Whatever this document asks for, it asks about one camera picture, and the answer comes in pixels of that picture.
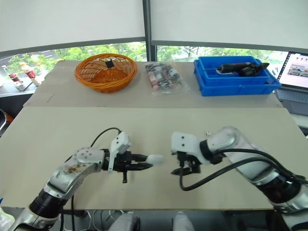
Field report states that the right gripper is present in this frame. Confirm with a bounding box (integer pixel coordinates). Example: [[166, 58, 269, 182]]
[[170, 151, 202, 176]]

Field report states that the orange wire basket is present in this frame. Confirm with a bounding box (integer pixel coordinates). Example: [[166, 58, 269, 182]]
[[74, 53, 138, 93]]

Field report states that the blue plastic bin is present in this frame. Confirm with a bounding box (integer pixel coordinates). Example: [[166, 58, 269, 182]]
[[193, 55, 282, 97]]

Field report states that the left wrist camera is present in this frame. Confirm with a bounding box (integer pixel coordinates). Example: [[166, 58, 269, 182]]
[[107, 131, 133, 173]]

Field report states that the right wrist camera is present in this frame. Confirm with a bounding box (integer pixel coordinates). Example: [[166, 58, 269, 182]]
[[170, 131, 205, 166]]

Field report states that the white cup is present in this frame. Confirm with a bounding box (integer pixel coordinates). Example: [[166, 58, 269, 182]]
[[13, 80, 26, 92]]

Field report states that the robot body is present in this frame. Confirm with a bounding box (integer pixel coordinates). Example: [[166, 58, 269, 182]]
[[108, 211, 196, 231]]

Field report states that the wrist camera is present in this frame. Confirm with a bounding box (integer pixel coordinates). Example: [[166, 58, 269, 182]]
[[107, 131, 133, 173], [170, 131, 205, 166]]

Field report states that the white earbud case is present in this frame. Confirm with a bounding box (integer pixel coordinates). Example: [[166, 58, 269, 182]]
[[147, 154, 165, 166]]

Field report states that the grey laptop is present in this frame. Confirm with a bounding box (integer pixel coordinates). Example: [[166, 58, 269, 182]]
[[274, 51, 308, 116]]

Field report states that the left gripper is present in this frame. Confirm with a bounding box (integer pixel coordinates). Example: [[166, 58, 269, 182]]
[[112, 151, 153, 184]]

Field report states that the black and brown hand tool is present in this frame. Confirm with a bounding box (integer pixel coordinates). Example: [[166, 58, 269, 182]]
[[217, 62, 270, 77]]

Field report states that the drink bottle with orange cap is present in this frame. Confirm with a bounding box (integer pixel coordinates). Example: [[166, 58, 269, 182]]
[[18, 61, 41, 87]]

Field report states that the red drink bottle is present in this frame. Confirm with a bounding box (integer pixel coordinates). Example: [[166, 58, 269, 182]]
[[8, 71, 20, 84]]

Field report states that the clear bag of small packs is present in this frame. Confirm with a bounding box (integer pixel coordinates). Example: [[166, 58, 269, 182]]
[[143, 60, 191, 97]]

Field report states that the black cable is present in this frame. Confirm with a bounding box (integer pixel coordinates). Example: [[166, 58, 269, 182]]
[[179, 148, 308, 192], [90, 127, 122, 148]]

